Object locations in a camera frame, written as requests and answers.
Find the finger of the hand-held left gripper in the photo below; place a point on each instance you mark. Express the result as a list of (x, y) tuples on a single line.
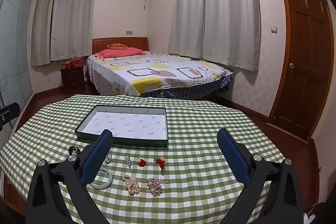
[(9, 112)]

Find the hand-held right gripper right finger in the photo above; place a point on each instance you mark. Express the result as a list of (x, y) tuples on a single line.
[(233, 158)]

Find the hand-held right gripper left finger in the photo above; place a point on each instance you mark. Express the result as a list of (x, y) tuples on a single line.
[(96, 158)]

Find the black beaded ornament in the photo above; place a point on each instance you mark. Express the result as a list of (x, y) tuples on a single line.
[(73, 150)]

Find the white jade bangle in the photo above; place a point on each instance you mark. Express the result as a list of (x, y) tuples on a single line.
[(101, 186)]

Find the crystal hair clip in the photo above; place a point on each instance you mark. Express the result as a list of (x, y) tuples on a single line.
[(128, 161)]

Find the dark green shallow box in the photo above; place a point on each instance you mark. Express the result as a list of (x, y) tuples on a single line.
[(131, 121)]

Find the gold pearl flower brooch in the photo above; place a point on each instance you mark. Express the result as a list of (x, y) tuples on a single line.
[(155, 184)]

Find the green checked tablecloth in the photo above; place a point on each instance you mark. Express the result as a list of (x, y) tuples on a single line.
[(197, 134)]

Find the small red brooch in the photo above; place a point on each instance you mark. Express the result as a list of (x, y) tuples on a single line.
[(141, 161)]

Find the red gold tassel brooch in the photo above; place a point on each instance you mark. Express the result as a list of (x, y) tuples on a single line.
[(159, 161)]

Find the frosted glass wardrobe door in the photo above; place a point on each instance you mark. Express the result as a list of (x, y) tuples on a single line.
[(15, 43)]

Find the dark wooden nightstand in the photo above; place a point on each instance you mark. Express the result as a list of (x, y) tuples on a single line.
[(73, 79)]

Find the blue plaid bed skirt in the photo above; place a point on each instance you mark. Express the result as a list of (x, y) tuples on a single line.
[(197, 91)]

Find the red gift box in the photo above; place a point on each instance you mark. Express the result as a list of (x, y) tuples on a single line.
[(74, 65)]

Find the brown plush toy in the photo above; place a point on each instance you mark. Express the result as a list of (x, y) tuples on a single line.
[(76, 59)]

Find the white curtain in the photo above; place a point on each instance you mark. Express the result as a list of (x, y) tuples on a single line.
[(186, 8), (231, 11), (42, 29), (76, 16)]

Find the bed with patterned sheet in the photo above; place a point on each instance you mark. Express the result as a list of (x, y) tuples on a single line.
[(157, 74)]

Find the pink pillow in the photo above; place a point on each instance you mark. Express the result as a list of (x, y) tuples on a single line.
[(118, 53)]

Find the small red cushion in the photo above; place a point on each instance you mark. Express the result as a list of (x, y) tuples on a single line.
[(117, 45)]

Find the wooden bed headboard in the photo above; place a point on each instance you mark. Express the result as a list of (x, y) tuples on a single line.
[(136, 43)]

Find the wooden door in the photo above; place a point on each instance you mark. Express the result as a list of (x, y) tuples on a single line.
[(304, 56)]

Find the white light switch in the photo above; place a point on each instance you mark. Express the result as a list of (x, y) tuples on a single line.
[(274, 29)]

